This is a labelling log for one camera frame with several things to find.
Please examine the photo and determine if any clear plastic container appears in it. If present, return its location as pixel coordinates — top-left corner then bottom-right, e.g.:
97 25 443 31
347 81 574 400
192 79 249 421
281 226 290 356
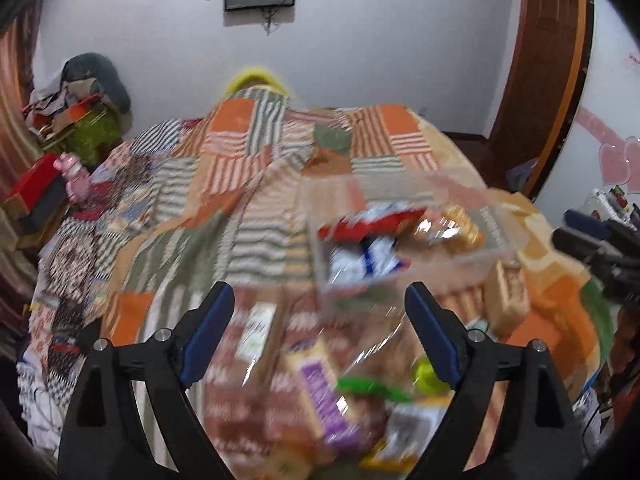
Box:
306 172 523 297

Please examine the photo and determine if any red snack packet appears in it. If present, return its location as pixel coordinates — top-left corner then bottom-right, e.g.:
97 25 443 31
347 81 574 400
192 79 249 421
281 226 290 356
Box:
319 203 426 241

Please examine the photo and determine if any wooden door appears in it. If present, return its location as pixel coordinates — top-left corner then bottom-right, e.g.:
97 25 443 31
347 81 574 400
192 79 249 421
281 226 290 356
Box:
482 0 596 198

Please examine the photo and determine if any green bag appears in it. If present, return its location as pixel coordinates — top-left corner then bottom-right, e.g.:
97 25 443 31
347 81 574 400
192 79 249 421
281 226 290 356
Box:
44 107 126 168

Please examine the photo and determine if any silver yellow snack packet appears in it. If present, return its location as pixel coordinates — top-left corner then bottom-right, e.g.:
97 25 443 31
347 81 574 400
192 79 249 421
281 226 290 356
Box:
362 397 451 473

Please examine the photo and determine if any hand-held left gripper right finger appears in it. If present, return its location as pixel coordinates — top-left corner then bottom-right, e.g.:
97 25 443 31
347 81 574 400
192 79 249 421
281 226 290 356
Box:
404 281 587 480

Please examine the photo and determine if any red box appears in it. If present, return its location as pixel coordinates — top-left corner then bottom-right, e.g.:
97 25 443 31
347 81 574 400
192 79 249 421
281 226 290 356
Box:
4 154 68 233

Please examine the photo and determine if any patchwork blanket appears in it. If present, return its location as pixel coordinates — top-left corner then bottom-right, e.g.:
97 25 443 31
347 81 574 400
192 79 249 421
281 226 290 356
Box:
17 89 618 480

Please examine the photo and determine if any blue white snack packet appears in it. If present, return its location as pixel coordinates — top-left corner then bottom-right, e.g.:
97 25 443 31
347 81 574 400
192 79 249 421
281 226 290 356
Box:
327 236 408 283

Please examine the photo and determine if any purple snack packet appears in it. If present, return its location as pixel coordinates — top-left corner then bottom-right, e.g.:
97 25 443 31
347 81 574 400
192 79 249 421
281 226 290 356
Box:
282 337 373 453

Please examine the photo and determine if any pile of clothes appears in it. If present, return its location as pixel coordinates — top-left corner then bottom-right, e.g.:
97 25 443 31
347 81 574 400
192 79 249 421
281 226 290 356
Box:
22 52 132 133

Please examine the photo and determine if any green snack packet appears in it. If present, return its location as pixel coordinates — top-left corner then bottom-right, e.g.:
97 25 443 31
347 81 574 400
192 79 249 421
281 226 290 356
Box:
336 375 413 403

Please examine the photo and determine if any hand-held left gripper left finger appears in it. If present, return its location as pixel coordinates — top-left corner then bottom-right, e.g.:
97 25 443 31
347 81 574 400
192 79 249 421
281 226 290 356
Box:
57 281 236 480

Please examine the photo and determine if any golden snack packet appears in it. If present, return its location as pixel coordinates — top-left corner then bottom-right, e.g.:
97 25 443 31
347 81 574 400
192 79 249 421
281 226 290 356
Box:
417 205 486 256

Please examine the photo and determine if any tan cracker packet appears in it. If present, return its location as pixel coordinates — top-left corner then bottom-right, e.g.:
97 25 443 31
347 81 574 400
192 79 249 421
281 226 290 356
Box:
482 260 532 338

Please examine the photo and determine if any striped curtain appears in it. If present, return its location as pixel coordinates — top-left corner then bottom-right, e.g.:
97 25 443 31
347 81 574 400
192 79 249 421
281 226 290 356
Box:
0 5 51 356

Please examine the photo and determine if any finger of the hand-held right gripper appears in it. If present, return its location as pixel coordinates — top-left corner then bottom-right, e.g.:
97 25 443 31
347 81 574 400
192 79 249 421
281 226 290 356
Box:
563 208 640 241
552 227 640 306

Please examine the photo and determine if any pink toy figure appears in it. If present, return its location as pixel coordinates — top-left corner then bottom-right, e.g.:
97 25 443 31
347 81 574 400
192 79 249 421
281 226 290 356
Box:
54 154 93 204

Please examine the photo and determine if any lime green round object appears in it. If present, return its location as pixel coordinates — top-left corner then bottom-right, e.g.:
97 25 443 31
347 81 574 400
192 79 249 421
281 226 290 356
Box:
412 358 449 397

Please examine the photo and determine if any yellow pillow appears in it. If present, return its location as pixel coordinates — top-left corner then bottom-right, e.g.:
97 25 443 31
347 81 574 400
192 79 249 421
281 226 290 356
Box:
222 64 292 97

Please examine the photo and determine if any pink heart wall sticker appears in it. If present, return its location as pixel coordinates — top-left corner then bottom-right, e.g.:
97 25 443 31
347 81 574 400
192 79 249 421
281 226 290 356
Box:
575 106 640 187

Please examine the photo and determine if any brown patterned snack bag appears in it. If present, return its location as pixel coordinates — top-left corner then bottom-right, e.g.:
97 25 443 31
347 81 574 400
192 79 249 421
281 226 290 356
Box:
202 290 321 480

